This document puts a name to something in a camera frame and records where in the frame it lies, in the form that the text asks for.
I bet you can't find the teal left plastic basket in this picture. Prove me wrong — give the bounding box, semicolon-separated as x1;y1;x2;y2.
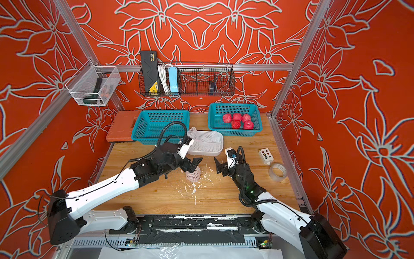
131;110;190;145

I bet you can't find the clear acrylic wall box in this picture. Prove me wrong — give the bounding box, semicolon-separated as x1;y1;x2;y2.
65;60;121;107

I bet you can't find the white foam net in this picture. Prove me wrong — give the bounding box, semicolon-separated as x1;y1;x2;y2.
197;131;224;153
187;127;200;140

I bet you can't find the white plastic tray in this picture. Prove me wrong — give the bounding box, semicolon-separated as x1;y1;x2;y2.
188;127;224;156

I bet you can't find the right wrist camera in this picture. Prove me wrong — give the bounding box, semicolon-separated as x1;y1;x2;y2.
225;148;238;169

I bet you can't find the orange foam pad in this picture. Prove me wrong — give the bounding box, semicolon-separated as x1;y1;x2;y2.
106;110;141;142

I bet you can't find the black wire wall basket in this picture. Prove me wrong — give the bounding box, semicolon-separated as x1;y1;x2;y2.
138;63;236;97

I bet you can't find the dark tool in clear box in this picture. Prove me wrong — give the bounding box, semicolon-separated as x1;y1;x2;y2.
83;77;102;105

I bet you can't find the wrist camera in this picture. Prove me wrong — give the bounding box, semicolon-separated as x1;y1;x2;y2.
225;148;238;169
178;142;191;159

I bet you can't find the clear tape roll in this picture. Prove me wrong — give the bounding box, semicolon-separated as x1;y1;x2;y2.
268;163;287;182

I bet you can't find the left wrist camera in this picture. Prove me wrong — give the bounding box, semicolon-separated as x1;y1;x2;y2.
178;142;191;159

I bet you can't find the small dark blue object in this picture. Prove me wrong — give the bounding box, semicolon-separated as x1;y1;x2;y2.
209;81;217;95

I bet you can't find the white button control box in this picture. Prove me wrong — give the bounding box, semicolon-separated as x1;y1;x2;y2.
258;148;274;165

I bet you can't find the teal plastic basket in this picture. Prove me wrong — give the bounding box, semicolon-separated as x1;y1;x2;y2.
131;110;190;145
208;103;263;137

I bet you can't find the black rectangular device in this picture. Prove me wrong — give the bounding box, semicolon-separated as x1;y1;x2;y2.
140;51;160;96

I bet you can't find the teal right plastic basket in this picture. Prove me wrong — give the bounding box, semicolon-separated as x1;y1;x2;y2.
208;103;263;137

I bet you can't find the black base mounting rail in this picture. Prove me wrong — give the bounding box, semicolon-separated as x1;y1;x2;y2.
105;214;276;248

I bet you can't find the red apple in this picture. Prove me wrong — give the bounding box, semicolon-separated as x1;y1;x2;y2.
242;114;251;123
243;120;254;130

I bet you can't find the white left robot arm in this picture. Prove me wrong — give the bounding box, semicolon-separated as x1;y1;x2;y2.
47;137;202;245

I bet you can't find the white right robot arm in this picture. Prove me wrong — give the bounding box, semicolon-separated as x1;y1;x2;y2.
215;158;347;259

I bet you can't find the white coiled cable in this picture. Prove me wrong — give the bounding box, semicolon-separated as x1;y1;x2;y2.
156;63;172;94

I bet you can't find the light blue box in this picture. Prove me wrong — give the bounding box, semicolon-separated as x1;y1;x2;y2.
168;67;179;95

